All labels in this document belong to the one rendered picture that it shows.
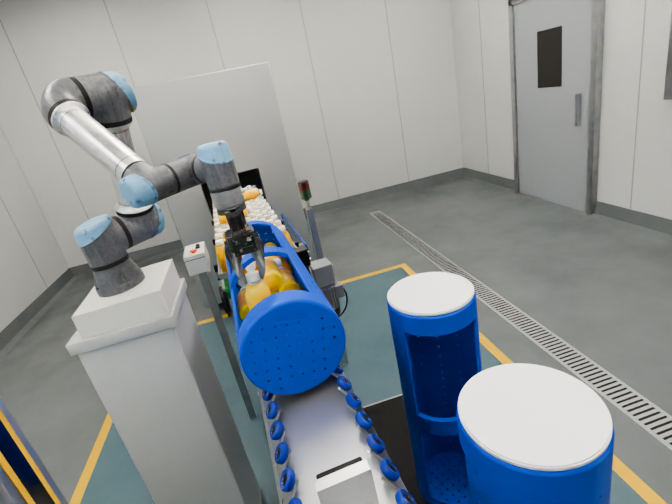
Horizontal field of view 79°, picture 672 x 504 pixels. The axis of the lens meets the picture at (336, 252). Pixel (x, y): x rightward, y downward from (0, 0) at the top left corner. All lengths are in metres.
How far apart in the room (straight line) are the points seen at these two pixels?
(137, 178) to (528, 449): 0.95
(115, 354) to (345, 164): 5.13
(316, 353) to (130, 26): 5.46
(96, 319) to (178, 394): 0.37
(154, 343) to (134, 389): 0.18
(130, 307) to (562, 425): 1.17
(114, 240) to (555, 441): 1.27
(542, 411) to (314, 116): 5.47
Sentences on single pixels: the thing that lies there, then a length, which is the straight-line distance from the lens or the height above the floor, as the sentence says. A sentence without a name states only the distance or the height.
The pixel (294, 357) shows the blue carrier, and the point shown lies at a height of 1.07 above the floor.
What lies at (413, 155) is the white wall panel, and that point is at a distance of 6.55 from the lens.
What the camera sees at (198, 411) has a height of 0.77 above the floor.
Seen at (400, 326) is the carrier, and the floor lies 0.98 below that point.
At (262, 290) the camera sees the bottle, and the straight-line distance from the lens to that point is 1.10.
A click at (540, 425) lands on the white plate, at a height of 1.04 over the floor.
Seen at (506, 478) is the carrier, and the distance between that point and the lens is 0.90.
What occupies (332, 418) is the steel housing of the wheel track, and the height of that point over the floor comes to 0.93.
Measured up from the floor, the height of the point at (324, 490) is 1.08.
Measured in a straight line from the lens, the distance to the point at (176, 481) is 1.80.
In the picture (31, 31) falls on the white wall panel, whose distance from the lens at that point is 6.45.
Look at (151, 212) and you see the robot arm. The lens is 1.48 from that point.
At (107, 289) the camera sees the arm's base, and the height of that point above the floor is 1.26.
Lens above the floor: 1.69
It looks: 21 degrees down
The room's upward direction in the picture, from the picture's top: 12 degrees counter-clockwise
